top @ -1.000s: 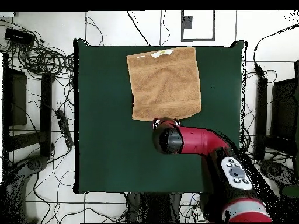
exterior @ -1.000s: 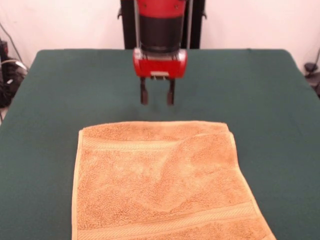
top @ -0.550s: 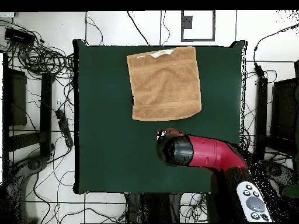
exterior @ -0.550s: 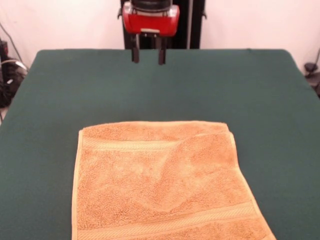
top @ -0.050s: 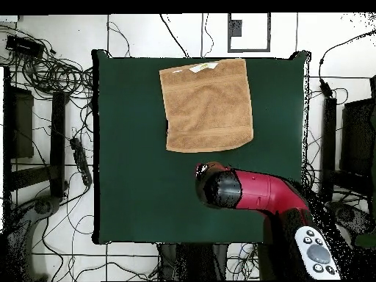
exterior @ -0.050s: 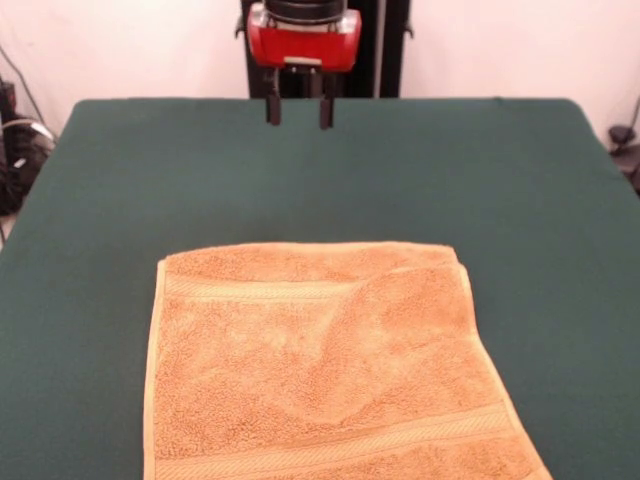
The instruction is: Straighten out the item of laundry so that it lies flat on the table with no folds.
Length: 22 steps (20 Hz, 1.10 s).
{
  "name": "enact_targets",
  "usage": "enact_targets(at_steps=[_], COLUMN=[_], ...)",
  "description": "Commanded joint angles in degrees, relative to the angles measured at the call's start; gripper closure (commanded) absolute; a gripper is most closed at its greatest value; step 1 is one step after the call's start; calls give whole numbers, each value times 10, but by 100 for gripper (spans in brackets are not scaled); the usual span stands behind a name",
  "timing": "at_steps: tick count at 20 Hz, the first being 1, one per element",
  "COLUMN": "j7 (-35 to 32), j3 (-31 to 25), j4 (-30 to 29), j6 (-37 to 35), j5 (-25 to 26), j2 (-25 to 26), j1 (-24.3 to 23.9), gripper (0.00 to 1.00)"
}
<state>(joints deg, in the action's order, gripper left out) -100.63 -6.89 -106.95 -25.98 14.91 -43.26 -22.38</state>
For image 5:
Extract black metal stand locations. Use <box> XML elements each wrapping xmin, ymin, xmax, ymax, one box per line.
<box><xmin>319</xmin><ymin>75</ymin><xmax>376</xmax><ymax>203</ymax></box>
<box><xmin>2</xmin><ymin>67</ymin><xmax>70</xmax><ymax>206</ymax></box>

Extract tangled black cables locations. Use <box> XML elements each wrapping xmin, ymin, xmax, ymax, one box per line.
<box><xmin>0</xmin><ymin>24</ymin><xmax>95</xmax><ymax>101</ymax></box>

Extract dark green table cloth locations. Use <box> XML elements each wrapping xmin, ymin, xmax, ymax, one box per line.
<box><xmin>91</xmin><ymin>49</ymin><xmax>312</xmax><ymax>246</ymax></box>

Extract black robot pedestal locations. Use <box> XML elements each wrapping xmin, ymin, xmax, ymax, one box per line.
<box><xmin>156</xmin><ymin>242</ymin><xmax>230</xmax><ymax>281</ymax></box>

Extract dark green round object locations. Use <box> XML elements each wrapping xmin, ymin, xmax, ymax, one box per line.
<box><xmin>353</xmin><ymin>231</ymin><xmax>376</xmax><ymax>250</ymax></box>

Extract black power strip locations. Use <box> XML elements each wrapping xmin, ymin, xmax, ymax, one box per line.
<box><xmin>69</xmin><ymin>137</ymin><xmax>93</xmax><ymax>187</ymax></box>

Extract tan terry towel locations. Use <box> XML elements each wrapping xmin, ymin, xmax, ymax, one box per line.
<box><xmin>159</xmin><ymin>57</ymin><xmax>255</xmax><ymax>154</ymax></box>

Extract black adapter box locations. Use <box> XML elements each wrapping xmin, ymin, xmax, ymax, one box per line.
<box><xmin>5</xmin><ymin>35</ymin><xmax>45</xmax><ymax>58</ymax></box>

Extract grey square floor frame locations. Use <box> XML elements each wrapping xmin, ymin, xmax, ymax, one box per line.
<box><xmin>227</xmin><ymin>12</ymin><xmax>271</xmax><ymax>53</ymax></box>

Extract black cable with plug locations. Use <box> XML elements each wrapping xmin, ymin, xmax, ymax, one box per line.
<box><xmin>318</xmin><ymin>28</ymin><xmax>376</xmax><ymax>98</ymax></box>

